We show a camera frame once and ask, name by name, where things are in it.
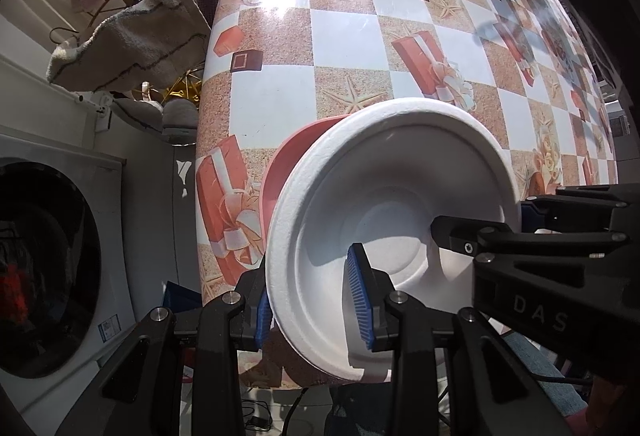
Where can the cream knitted towel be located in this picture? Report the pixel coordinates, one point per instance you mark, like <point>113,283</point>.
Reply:
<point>153,41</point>

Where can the pink square plate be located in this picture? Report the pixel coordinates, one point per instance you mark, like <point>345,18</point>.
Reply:
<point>283,162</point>

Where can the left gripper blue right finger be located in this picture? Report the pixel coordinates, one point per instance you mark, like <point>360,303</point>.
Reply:
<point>369,288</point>

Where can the patterned vinyl tablecloth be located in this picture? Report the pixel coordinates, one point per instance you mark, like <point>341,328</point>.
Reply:
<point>278,67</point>

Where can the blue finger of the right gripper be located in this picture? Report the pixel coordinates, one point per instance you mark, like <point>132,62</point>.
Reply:
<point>584,210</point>
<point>475,237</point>

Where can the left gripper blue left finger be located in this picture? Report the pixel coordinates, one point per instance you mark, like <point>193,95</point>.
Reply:
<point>252,327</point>

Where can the white foam bowl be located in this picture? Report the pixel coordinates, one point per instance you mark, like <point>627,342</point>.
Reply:
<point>379,178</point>

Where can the white washing machine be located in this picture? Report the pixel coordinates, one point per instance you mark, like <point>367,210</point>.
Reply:
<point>64,288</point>

